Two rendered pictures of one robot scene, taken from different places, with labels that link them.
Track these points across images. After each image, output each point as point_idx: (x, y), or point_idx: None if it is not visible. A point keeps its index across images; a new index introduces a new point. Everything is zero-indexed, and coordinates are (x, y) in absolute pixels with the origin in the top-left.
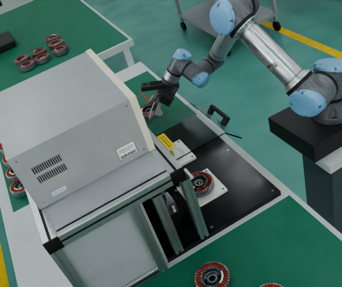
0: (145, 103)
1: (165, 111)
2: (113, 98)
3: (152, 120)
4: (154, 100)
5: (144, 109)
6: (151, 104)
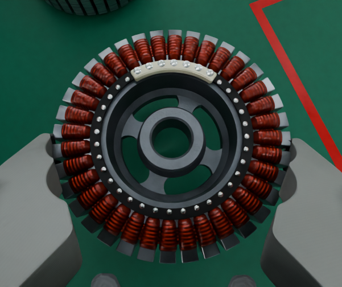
0: (273, 112)
1: (236, 245)
2: None
3: (174, 154)
4: (95, 283)
5: (213, 101)
6: (241, 167)
